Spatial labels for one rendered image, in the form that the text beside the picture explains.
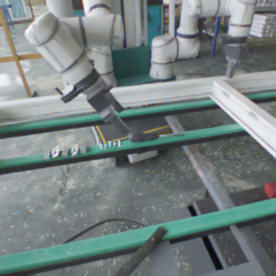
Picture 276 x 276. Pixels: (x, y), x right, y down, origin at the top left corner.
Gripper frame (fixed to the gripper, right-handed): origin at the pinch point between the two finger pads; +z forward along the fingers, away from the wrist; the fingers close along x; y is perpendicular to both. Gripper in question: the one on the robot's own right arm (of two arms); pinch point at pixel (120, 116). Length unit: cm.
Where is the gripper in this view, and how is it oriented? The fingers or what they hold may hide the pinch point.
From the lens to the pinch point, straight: 68.2
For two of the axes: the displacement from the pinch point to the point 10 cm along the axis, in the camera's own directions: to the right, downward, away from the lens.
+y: 8.2, -5.3, -2.0
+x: -1.8, -5.9, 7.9
